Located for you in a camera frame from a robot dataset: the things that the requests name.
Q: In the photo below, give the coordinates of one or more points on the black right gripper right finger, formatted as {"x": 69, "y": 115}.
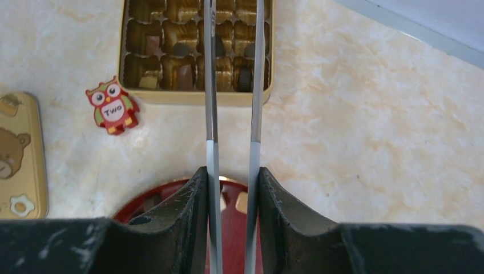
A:
{"x": 297, "y": 239}

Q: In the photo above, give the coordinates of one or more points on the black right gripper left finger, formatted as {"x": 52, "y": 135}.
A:
{"x": 169, "y": 238}

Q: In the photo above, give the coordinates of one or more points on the red round tray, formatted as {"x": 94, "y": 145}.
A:
{"x": 233, "y": 204}

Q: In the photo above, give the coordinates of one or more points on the gold bear tin lid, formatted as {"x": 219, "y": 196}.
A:
{"x": 24, "y": 192}

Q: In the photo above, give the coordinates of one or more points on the silver metal tongs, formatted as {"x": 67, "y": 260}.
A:
{"x": 215, "y": 229}

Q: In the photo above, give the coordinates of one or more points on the gold chocolate box tin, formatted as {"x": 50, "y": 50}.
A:
{"x": 161, "y": 52}

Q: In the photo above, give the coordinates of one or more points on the red owl toy block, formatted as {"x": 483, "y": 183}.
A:
{"x": 114, "y": 109}

